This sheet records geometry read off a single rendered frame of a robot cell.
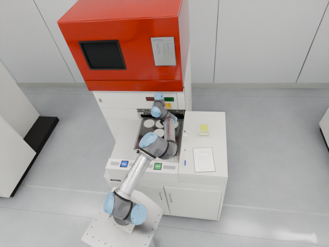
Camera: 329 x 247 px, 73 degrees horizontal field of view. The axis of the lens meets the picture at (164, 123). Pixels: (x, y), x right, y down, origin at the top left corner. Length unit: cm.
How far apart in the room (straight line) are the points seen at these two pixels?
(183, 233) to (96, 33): 195
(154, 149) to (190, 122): 65
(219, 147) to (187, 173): 33
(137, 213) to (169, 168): 42
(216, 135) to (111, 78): 94
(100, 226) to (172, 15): 146
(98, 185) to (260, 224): 182
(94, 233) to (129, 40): 132
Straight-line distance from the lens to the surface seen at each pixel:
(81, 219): 279
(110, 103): 212
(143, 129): 199
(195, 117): 193
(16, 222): 317
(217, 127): 187
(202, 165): 165
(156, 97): 170
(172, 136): 151
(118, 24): 157
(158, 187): 187
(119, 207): 137
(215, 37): 326
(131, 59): 168
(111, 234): 171
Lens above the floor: 238
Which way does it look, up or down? 48 degrees down
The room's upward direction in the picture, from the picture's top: 10 degrees counter-clockwise
